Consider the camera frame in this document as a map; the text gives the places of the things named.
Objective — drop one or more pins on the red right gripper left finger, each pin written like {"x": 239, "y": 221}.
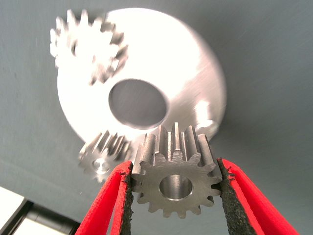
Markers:
{"x": 102, "y": 205}

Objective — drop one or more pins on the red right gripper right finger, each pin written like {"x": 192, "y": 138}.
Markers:
{"x": 252, "y": 205}

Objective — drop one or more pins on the small steel planetary gear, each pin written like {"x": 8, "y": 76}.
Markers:
{"x": 97, "y": 156}
{"x": 151, "y": 178}
{"x": 83, "y": 41}

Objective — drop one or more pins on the round metal carrier plate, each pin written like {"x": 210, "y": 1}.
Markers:
{"x": 159, "y": 49}

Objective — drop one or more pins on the dark grey table cloth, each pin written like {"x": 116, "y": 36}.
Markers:
{"x": 256, "y": 61}

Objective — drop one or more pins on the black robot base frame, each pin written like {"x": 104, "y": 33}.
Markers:
{"x": 49, "y": 216}

